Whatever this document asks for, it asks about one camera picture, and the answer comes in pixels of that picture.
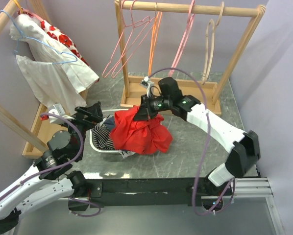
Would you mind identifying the red floral white garment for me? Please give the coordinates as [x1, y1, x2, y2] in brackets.
[40, 20, 89, 65]

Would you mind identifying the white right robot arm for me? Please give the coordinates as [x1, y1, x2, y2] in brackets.
[134, 76, 260, 195]

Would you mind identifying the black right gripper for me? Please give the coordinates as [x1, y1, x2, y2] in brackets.
[133, 94, 171, 121]

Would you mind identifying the black striped tank top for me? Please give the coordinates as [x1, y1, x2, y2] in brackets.
[90, 126, 115, 151]

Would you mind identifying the pink wire hanger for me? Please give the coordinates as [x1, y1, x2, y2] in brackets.
[102, 0, 152, 78]
[111, 0, 157, 79]

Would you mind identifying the pink plastic hanger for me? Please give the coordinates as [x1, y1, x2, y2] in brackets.
[171, 0, 195, 68]

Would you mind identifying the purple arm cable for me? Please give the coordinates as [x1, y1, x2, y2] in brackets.
[0, 112, 102, 217]
[147, 68, 237, 216]

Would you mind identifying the beige wooden hanger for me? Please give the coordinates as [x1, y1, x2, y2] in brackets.
[201, 1, 224, 85]

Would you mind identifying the blue wire hanger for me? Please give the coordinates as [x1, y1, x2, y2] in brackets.
[0, 9, 78, 66]

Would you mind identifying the white perforated plastic basket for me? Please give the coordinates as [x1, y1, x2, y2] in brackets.
[89, 109, 136, 158]

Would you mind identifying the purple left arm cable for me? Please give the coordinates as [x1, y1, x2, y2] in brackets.
[0, 112, 102, 217]

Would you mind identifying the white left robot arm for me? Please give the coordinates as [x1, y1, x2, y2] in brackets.
[0, 102, 103, 235]

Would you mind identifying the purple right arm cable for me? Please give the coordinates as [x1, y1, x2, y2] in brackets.
[147, 68, 237, 216]

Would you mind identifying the wooden clothes rack left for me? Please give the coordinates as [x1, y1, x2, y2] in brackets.
[0, 0, 88, 160]

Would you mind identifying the orange plastic hanger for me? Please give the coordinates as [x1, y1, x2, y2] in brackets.
[148, 11, 163, 75]

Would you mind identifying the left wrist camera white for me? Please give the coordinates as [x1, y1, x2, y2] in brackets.
[40, 103, 67, 124]

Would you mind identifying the white dress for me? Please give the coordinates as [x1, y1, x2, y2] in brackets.
[10, 14, 99, 114]

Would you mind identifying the red tank top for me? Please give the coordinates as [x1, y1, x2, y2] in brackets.
[110, 106, 173, 155]

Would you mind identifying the navy blue tank top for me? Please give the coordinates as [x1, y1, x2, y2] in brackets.
[101, 116, 115, 131]

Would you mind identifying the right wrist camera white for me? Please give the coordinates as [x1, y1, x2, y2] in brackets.
[140, 76, 154, 97]

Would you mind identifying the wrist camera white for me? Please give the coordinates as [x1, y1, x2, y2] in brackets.
[40, 103, 67, 124]
[140, 76, 154, 97]

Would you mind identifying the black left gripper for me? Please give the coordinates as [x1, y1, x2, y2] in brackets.
[60, 101, 103, 158]

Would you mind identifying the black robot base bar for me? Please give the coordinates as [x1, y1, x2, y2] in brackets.
[68, 171, 226, 208]

